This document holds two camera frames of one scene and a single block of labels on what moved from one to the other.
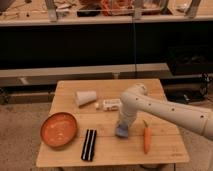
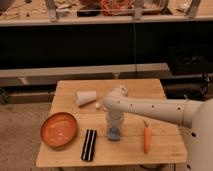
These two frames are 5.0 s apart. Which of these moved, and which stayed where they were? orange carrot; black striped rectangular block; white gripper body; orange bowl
Moved: white gripper body
Stayed: black striped rectangular block; orange carrot; orange bowl
